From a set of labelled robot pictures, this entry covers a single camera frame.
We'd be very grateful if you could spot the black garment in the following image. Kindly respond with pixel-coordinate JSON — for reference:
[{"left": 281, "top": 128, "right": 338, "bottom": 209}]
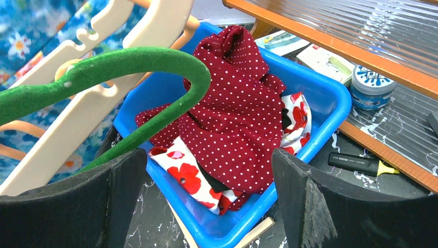
[{"left": 197, "top": 107, "right": 292, "bottom": 193}]

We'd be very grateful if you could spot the white paper box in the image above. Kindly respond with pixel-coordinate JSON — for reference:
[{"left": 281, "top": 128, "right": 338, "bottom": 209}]
[{"left": 296, "top": 44, "right": 355, "bottom": 87}]

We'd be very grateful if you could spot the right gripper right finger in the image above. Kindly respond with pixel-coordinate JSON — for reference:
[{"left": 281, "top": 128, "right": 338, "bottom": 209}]
[{"left": 272, "top": 149, "right": 437, "bottom": 247}]

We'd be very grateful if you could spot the black yellow marker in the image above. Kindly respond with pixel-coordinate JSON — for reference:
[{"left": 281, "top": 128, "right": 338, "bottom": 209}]
[{"left": 328, "top": 152, "right": 400, "bottom": 177}]

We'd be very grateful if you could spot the cream wooden hanger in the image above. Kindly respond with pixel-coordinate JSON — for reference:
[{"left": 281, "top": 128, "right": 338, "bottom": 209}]
[
  {"left": 1, "top": 1, "right": 193, "bottom": 196},
  {"left": 10, "top": 0, "right": 134, "bottom": 88}
]

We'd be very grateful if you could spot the orange notched hanger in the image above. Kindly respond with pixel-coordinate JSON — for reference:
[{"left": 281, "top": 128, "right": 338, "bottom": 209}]
[{"left": 0, "top": 0, "right": 201, "bottom": 162}]

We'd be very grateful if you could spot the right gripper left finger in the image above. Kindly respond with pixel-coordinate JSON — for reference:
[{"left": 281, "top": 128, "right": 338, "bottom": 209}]
[{"left": 1, "top": 148, "right": 147, "bottom": 247}]

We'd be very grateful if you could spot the green velvet hanger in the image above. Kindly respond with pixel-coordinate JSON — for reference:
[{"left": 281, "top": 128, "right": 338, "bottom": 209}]
[{"left": 1, "top": 47, "right": 211, "bottom": 177}]

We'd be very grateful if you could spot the orange wooden shoe rack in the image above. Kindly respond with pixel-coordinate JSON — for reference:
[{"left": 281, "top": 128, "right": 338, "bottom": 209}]
[{"left": 223, "top": 1, "right": 437, "bottom": 193}]

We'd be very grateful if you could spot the white red poppy garment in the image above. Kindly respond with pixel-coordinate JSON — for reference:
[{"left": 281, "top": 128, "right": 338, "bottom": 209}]
[{"left": 149, "top": 92, "right": 311, "bottom": 215}]

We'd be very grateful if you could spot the blue floral garment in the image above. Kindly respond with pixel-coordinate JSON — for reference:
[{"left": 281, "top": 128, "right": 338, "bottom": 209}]
[{"left": 1, "top": 1, "right": 146, "bottom": 183}]

